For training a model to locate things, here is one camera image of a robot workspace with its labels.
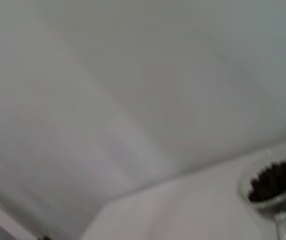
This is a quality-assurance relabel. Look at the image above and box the clear glass cup with handle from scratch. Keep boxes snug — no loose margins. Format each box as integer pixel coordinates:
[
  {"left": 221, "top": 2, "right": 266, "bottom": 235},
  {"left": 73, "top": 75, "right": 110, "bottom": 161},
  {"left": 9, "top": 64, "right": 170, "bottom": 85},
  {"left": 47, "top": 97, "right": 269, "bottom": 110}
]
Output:
[{"left": 236, "top": 136, "right": 286, "bottom": 240}]

